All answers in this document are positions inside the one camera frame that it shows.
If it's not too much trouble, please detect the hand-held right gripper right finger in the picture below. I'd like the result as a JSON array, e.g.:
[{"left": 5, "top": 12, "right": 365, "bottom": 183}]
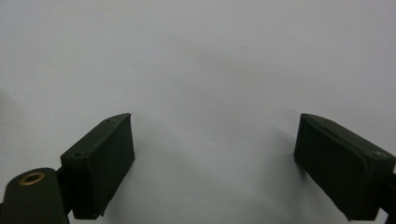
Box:
[{"left": 293, "top": 113, "right": 396, "bottom": 221}]

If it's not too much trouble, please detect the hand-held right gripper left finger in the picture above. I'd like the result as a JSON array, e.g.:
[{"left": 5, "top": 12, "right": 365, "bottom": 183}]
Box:
[{"left": 60, "top": 112, "right": 136, "bottom": 220}]

